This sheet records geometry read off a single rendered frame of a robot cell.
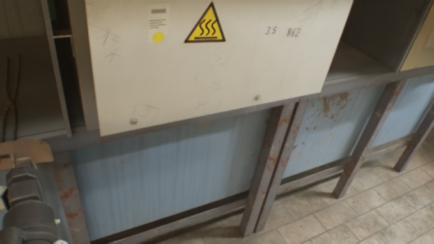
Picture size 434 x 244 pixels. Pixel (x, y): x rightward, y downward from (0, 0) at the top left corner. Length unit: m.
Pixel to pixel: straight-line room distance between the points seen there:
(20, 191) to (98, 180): 0.42
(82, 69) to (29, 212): 0.31
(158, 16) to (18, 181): 0.40
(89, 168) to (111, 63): 0.47
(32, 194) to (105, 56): 0.28
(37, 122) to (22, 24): 0.54
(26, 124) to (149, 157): 0.37
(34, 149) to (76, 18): 0.30
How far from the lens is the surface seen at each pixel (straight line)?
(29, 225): 0.63
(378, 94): 1.64
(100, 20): 0.59
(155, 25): 0.61
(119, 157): 1.02
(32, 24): 1.36
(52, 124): 0.89
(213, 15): 0.65
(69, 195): 1.01
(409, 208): 2.24
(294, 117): 1.20
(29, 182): 0.70
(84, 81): 0.77
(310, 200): 1.95
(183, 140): 1.06
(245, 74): 0.76
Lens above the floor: 1.39
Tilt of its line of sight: 37 degrees down
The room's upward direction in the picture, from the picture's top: 9 degrees clockwise
